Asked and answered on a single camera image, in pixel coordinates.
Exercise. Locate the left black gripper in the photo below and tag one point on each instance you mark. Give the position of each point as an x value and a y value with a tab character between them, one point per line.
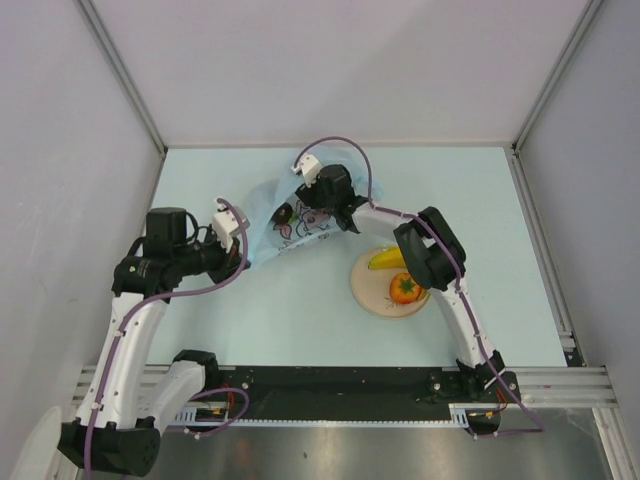
229	263

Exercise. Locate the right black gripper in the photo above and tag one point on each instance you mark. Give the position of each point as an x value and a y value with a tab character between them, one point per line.
309	195

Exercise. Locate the light blue plastic bag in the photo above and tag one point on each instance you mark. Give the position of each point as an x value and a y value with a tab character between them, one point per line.
266	240

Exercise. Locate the fake yellow banana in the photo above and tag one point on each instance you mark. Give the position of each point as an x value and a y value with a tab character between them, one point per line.
390	259

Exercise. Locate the round beige ceramic plate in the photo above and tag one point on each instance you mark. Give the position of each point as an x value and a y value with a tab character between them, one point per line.
371	289

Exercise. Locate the fake orange persimmon fruit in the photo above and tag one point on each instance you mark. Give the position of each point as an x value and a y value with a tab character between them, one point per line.
403	290

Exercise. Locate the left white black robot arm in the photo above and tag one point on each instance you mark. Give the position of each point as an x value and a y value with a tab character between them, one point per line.
116	429

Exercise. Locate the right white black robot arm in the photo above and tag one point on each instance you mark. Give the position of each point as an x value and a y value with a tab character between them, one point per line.
432	253

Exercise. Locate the fake dark purple plum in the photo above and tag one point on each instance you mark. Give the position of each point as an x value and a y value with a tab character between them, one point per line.
283	214

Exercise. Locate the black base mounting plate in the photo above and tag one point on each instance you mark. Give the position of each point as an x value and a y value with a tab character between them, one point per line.
254	395

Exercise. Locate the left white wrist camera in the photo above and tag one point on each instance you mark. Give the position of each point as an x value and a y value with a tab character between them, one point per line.
227	222

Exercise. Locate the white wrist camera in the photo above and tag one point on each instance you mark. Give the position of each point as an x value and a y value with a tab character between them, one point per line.
227	222
308	168

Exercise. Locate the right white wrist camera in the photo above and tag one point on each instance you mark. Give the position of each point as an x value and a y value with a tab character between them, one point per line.
308	168

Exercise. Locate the left aluminium corner post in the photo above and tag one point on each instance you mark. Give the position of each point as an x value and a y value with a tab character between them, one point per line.
114	60

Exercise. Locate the aluminium corner post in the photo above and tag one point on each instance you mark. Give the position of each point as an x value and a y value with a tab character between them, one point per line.
114	60
558	70

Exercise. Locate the aluminium front frame rail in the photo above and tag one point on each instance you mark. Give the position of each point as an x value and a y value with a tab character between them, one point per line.
542	387

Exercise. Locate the right aluminium corner post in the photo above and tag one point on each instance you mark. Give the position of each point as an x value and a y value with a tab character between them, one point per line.
558	70

